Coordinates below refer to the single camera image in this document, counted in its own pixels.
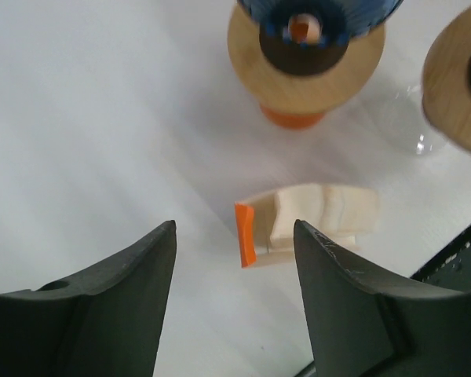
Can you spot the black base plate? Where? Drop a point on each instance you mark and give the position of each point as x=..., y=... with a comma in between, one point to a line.
x=451, y=267

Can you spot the clear glass carafe brown collar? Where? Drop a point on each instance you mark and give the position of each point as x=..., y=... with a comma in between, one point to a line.
x=401, y=120

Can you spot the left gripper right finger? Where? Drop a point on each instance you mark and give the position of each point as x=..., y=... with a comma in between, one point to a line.
x=364, y=320

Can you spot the orange glass carafe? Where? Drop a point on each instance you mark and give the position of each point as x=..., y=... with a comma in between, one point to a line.
x=291, y=121

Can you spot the blue glass dripper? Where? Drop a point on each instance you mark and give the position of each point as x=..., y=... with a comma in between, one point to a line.
x=339, y=21

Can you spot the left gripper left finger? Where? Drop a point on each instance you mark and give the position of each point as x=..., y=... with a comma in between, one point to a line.
x=105, y=320

